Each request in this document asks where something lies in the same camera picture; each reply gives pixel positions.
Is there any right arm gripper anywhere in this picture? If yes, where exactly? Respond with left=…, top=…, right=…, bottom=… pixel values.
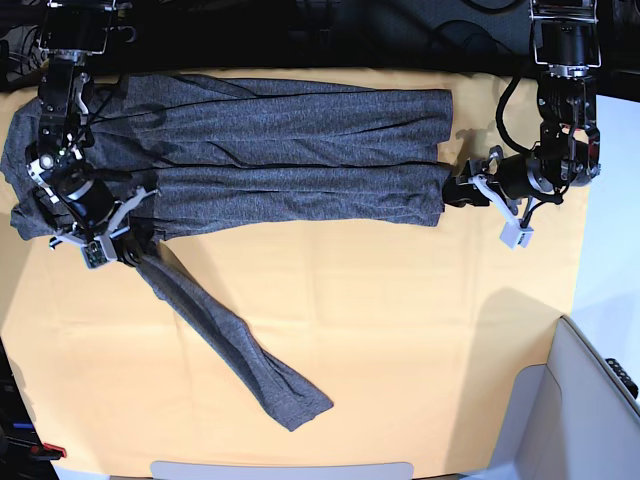
left=24, top=154, right=158, bottom=268

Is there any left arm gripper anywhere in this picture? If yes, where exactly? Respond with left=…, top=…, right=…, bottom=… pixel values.
left=442, top=146, right=550, bottom=215

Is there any grey long-sleeve shirt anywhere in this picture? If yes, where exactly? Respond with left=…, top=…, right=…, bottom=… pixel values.
left=1, top=75, right=453, bottom=430

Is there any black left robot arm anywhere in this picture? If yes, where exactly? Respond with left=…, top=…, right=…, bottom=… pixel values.
left=443, top=1, right=601, bottom=228

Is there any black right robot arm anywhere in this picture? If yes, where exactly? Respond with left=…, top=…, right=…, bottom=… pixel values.
left=25, top=1, right=153, bottom=269

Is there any yellow table cloth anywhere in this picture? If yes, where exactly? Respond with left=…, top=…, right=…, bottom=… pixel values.
left=0, top=67, right=599, bottom=476

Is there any red black clamp left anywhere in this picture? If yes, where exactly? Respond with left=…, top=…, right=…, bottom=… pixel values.
left=29, top=443, right=67, bottom=461

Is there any grey tray edge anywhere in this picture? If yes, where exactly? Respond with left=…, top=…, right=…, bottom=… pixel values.
left=150, top=461, right=414, bottom=480

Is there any white cardboard box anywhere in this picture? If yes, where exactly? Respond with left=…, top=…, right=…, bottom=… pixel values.
left=489, top=317, right=639, bottom=479

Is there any black remote on box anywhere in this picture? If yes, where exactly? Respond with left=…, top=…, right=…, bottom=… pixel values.
left=605, top=358, right=639, bottom=400

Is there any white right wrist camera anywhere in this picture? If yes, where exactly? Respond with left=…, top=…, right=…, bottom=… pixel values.
left=81, top=239, right=117, bottom=269

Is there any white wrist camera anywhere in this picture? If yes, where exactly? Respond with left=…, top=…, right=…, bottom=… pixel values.
left=81, top=239, right=117, bottom=269
left=500, top=223, right=534, bottom=249

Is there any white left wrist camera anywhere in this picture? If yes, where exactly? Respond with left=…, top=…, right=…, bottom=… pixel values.
left=500, top=223, right=534, bottom=249

